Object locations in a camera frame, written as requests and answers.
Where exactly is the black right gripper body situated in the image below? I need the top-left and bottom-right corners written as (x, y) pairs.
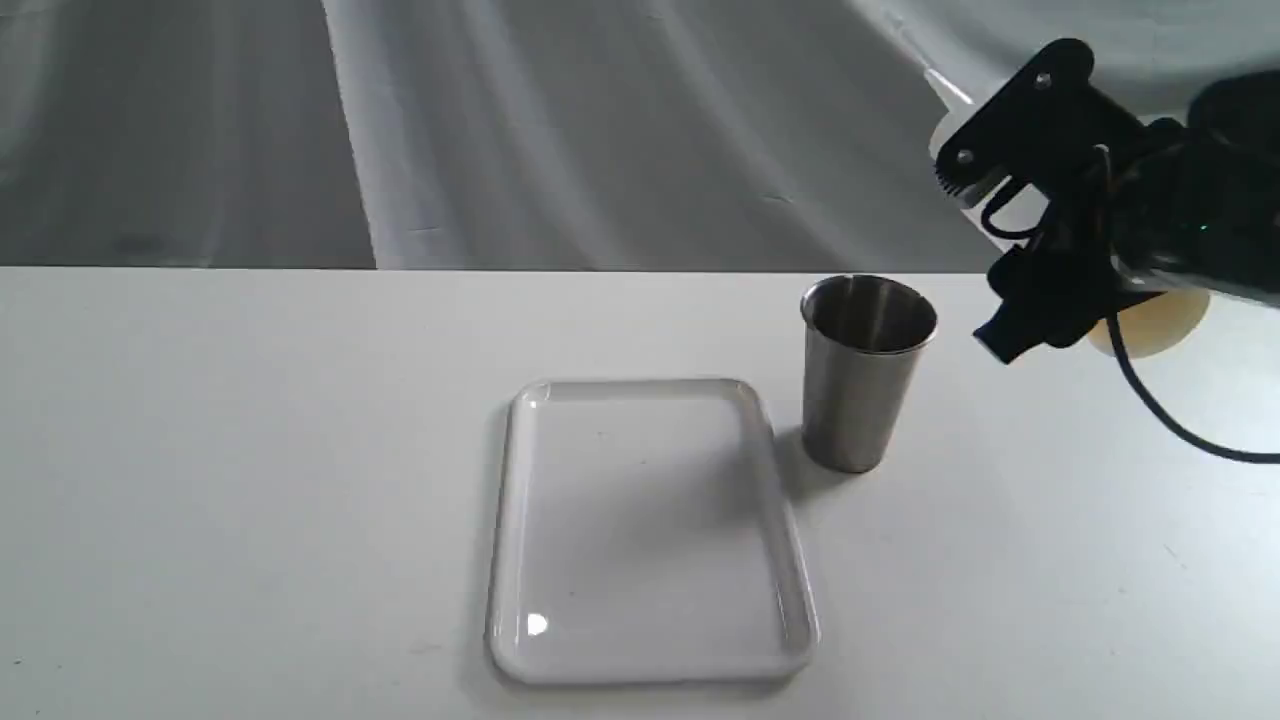
top-left (973, 150), bottom-right (1157, 364)

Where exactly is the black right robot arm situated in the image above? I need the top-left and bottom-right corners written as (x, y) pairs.
top-left (964, 70), bottom-right (1277, 364)

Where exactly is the stainless steel cup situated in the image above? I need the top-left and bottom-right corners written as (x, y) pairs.
top-left (800, 275), bottom-right (938, 474)

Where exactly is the white plastic tray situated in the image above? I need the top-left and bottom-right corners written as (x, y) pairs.
top-left (486, 377), bottom-right (820, 685)

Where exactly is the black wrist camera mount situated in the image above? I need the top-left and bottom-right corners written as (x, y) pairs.
top-left (934, 38), bottom-right (1146, 208)

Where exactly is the black camera cable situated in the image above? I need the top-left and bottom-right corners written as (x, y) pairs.
top-left (980, 145), bottom-right (1280, 465)

